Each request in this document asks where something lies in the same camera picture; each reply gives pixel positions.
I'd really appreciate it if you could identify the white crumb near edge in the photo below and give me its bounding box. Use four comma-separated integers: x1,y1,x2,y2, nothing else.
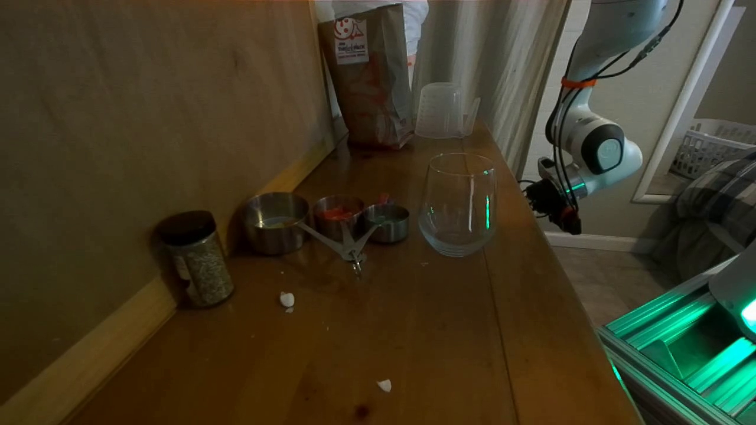
375,380,391,395

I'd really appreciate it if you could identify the plaid blanket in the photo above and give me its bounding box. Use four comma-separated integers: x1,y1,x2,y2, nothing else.
651,154,756,280

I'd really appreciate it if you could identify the middle steel measuring cup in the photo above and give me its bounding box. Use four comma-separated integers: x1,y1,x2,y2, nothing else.
312,196,363,260

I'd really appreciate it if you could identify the green lit aluminium robot base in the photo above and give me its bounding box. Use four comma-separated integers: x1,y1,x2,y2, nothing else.
598,245,756,425

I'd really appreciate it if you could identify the beige curtain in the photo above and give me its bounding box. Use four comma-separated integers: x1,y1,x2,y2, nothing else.
412,0,568,175

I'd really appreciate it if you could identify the white wicker laundry basket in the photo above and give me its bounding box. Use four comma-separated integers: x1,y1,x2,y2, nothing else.
668,118,756,179

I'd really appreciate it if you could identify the clear stemless glass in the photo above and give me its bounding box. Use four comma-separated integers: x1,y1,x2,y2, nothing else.
417,151,495,258

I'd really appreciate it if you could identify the brown paper flour bag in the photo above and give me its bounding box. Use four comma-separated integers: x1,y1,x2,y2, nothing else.
319,0,430,148

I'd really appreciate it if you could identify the small steel measuring cup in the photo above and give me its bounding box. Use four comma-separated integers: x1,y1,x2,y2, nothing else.
357,203,409,245

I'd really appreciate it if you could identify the white crumb near tin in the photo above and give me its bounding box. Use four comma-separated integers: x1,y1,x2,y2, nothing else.
278,293,294,308

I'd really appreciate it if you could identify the dark lidded spice tin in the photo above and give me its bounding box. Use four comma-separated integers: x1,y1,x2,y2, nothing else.
155,209,234,307

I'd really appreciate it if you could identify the large steel measuring cup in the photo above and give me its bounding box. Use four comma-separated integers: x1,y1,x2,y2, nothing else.
242,190,326,254

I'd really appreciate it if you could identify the translucent plastic measuring jug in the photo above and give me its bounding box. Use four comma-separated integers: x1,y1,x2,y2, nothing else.
415,82,480,138

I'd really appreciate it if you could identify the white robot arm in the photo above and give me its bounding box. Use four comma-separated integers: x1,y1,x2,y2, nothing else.
525,0,682,233

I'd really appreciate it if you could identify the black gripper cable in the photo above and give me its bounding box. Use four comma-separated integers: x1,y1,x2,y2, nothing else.
517,0,685,214

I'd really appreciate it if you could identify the wooden dresser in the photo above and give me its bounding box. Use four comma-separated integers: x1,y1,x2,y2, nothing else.
69,166,639,425

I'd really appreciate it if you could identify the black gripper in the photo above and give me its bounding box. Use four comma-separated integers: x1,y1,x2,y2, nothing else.
525,179,581,233

